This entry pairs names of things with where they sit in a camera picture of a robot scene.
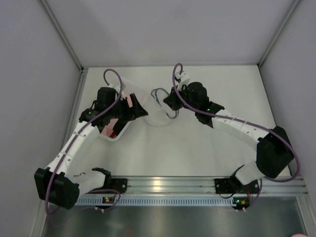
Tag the slotted cable duct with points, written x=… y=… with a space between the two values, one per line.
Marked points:
x=159 y=201

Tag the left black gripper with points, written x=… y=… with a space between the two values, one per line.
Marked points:
x=132 y=108

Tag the right aluminium frame post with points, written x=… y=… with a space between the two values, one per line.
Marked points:
x=279 y=30

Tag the pink garment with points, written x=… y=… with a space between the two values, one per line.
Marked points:
x=108 y=128

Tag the aluminium frame post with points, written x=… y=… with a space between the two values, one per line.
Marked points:
x=279 y=30
x=60 y=32

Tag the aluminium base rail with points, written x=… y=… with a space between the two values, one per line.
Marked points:
x=205 y=185

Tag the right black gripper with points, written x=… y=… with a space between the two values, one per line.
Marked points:
x=175 y=100

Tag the left aluminium frame post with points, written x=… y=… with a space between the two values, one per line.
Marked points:
x=60 y=32

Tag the white plastic basket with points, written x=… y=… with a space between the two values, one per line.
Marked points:
x=140 y=92

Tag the black garment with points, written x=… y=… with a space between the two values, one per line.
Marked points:
x=118 y=127

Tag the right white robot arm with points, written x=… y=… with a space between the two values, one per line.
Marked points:
x=271 y=146

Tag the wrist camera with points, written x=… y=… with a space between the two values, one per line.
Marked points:
x=182 y=80
x=118 y=87

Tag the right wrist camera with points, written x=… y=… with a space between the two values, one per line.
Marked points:
x=182 y=80

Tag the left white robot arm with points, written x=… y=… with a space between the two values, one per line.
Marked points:
x=57 y=183

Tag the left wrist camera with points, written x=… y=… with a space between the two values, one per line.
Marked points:
x=118 y=87

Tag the round mesh laundry bag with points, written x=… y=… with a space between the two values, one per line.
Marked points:
x=159 y=113

